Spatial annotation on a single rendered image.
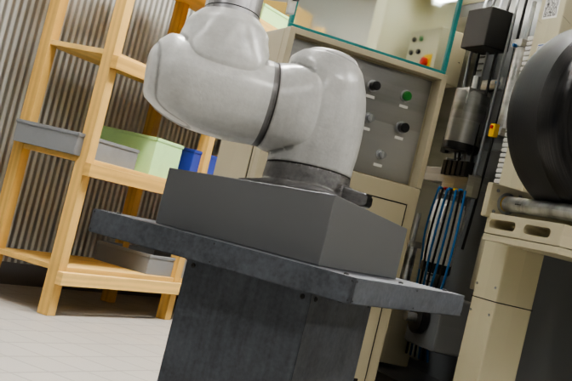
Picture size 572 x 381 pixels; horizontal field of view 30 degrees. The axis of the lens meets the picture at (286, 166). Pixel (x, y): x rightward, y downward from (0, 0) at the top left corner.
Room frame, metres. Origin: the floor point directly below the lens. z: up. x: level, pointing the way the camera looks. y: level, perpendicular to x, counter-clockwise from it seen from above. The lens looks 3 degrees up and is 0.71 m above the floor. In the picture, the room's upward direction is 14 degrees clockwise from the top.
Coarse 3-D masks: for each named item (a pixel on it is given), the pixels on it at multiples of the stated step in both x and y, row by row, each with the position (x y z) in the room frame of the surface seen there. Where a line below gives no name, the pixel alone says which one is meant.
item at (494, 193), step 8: (488, 184) 3.03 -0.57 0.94; (496, 184) 3.02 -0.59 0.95; (488, 192) 3.02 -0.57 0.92; (496, 192) 3.02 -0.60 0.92; (504, 192) 3.03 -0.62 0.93; (512, 192) 3.04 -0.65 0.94; (520, 192) 3.04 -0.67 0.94; (528, 192) 3.06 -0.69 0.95; (488, 200) 3.01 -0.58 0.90; (496, 200) 3.02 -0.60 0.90; (488, 208) 3.01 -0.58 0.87; (496, 208) 3.02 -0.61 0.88; (488, 216) 3.01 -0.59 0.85; (520, 216) 3.05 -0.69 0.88; (528, 216) 3.06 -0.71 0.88; (536, 216) 3.07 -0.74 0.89; (568, 224) 3.11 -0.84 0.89
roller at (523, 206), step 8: (504, 200) 3.01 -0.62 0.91; (512, 200) 2.97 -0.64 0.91; (520, 200) 2.94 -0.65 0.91; (528, 200) 2.91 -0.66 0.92; (536, 200) 2.88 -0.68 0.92; (504, 208) 3.01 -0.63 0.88; (512, 208) 2.96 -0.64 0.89; (520, 208) 2.93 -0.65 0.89; (528, 208) 2.89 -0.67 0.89; (536, 208) 2.85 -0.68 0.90; (544, 208) 2.82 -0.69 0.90; (552, 208) 2.79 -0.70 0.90; (560, 208) 2.76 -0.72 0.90; (568, 208) 2.73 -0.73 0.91; (544, 216) 2.84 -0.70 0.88; (552, 216) 2.80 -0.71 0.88; (560, 216) 2.76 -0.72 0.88; (568, 216) 2.73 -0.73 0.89
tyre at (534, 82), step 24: (552, 48) 2.81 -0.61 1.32; (528, 72) 2.84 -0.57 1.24; (552, 72) 2.73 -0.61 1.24; (528, 96) 2.80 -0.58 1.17; (552, 96) 2.70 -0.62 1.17; (528, 120) 2.78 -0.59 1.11; (552, 120) 2.69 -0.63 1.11; (528, 144) 2.79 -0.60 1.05; (552, 144) 2.70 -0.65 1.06; (528, 168) 2.83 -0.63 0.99; (552, 168) 2.73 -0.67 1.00; (552, 192) 2.80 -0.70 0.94
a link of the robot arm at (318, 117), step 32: (288, 64) 1.86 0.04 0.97; (320, 64) 1.84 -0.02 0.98; (352, 64) 1.87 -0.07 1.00; (288, 96) 1.81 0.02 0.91; (320, 96) 1.83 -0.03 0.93; (352, 96) 1.85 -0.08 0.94; (288, 128) 1.82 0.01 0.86; (320, 128) 1.82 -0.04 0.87; (352, 128) 1.85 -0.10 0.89; (288, 160) 1.83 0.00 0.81; (320, 160) 1.82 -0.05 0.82; (352, 160) 1.87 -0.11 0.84
